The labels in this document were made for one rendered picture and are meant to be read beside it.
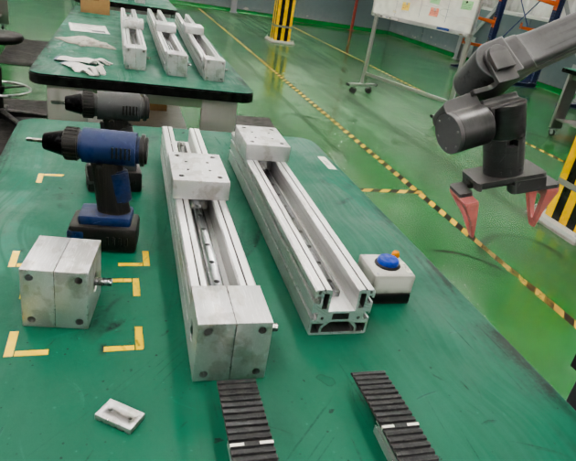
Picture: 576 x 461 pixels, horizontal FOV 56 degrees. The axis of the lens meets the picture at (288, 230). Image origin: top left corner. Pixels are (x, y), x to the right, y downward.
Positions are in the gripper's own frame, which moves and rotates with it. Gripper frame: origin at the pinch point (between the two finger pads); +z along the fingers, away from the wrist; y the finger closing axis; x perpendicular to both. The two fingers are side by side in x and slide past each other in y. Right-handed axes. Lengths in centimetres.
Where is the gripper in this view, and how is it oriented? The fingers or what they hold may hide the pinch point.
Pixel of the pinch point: (501, 225)
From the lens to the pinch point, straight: 89.9
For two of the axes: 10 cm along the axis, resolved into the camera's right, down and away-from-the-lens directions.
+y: 9.9, -1.7, 0.2
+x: -0.9, -4.2, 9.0
